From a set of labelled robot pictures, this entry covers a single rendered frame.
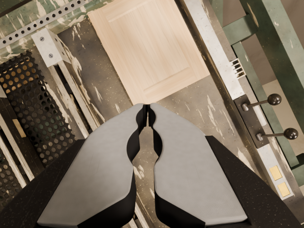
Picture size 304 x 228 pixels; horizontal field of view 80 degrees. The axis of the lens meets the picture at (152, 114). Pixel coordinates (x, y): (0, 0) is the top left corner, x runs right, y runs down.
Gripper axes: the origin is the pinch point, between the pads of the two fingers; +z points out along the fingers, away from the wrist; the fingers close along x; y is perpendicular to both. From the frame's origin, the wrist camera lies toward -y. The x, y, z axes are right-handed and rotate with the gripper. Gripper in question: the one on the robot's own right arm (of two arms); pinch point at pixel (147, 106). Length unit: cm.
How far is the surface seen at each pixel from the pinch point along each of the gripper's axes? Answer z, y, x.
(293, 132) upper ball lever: 33, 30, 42
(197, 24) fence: 63, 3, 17
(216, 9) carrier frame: 101, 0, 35
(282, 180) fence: 34, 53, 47
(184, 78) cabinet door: 55, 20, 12
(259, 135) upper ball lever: 40, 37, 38
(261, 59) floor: 261, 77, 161
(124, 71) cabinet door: 57, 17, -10
